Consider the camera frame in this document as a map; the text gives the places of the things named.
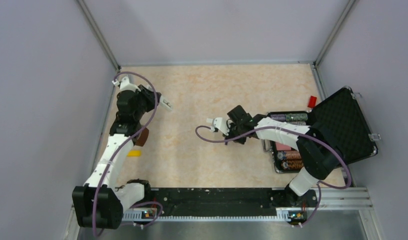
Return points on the yellow block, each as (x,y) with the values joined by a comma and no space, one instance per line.
(134,153)

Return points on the brown round object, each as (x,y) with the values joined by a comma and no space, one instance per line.
(141,139)

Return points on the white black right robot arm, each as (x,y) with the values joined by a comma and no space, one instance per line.
(319,151)

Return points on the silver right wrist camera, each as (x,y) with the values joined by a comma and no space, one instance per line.
(218,124)

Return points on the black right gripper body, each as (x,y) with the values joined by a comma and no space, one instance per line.
(235,130)

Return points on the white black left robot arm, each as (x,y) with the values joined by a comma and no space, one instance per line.
(99,203)

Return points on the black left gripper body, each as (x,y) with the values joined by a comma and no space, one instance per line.
(145,100)

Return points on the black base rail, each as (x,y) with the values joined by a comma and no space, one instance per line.
(194,204)

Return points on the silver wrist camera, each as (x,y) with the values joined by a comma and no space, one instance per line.
(218,124)
(125,85)

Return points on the red toy brick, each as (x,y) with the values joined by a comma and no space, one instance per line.
(312,102)

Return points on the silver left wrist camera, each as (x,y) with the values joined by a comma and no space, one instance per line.
(125,85)

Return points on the white remote control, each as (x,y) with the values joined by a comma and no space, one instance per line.
(165,103)

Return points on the pink card box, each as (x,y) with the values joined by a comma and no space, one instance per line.
(282,147)

